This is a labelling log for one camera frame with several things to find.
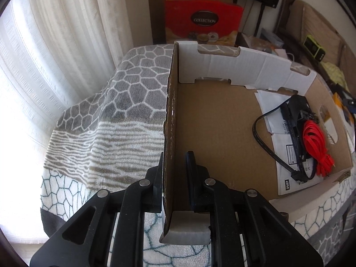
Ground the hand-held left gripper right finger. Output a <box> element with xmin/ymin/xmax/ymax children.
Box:
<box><xmin>186</xmin><ymin>151</ymin><xmax>324</xmax><ymax>267</ymax></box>

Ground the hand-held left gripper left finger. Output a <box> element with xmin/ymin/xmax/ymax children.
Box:
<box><xmin>29</xmin><ymin>152</ymin><xmax>164</xmax><ymax>267</ymax></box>

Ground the cardboard box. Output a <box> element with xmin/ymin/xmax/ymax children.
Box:
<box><xmin>159</xmin><ymin>40</ymin><xmax>354</xmax><ymax>245</ymax></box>

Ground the black cable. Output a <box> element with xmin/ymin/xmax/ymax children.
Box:
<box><xmin>252</xmin><ymin>107</ymin><xmax>306</xmax><ymax>184</ymax></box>

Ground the white printed booklet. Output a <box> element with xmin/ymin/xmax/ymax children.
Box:
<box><xmin>274</xmin><ymin>133</ymin><xmax>330</xmax><ymax>196</ymax></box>

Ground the black adapter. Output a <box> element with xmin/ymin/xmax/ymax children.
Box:
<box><xmin>280</xmin><ymin>95</ymin><xmax>318</xmax><ymax>179</ymax></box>

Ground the red cable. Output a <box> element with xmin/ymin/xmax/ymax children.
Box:
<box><xmin>302</xmin><ymin>119</ymin><xmax>336</xmax><ymax>178</ymax></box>

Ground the grey patterned blanket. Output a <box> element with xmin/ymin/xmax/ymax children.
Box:
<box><xmin>40</xmin><ymin>44</ymin><xmax>356</xmax><ymax>267</ymax></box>

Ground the white paper sheet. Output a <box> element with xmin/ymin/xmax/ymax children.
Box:
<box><xmin>255</xmin><ymin>89</ymin><xmax>295</xmax><ymax>135</ymax></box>

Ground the blue white box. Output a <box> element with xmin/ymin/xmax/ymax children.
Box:
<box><xmin>260</xmin><ymin>28</ymin><xmax>285</xmax><ymax>48</ymax></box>

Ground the red collection box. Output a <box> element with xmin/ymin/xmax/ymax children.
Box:
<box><xmin>164</xmin><ymin>0</ymin><xmax>244</xmax><ymax>45</ymax></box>

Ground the yellow cloth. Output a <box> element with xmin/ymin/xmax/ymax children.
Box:
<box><xmin>323</xmin><ymin>61</ymin><xmax>350</xmax><ymax>87</ymax></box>

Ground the green digital clock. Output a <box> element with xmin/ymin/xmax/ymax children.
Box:
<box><xmin>303</xmin><ymin>35</ymin><xmax>326</xmax><ymax>61</ymax></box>

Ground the white sheer curtain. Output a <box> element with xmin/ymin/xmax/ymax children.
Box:
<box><xmin>0</xmin><ymin>0</ymin><xmax>153</xmax><ymax>229</ymax></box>

